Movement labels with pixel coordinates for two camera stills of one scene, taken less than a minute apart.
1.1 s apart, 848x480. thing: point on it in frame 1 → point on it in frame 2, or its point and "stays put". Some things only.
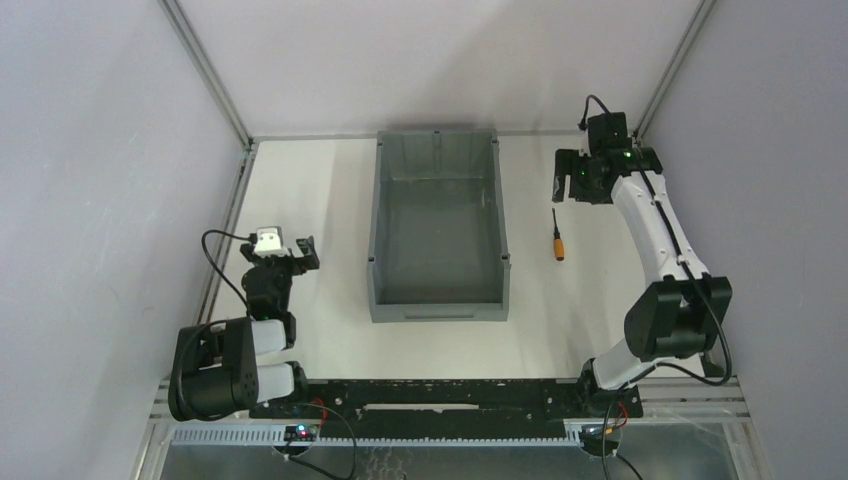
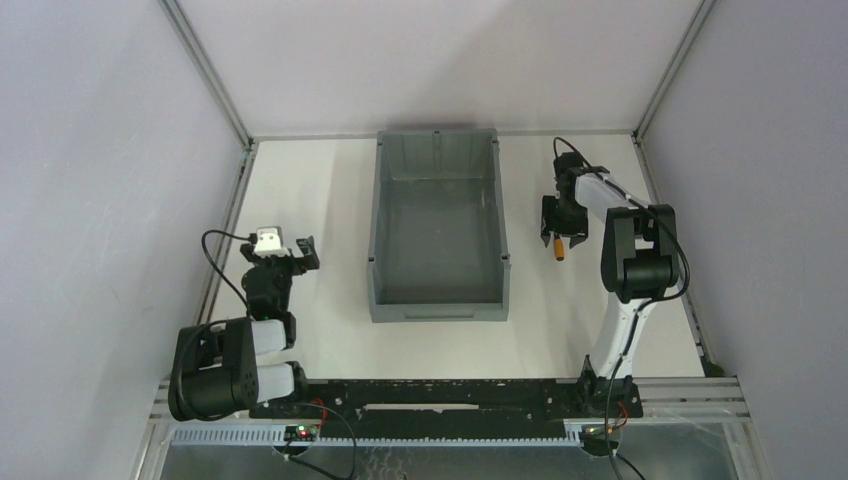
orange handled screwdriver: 559,249 stays put
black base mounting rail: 449,407 stays put
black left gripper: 291,261 stays put
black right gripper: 569,175 → 563,216
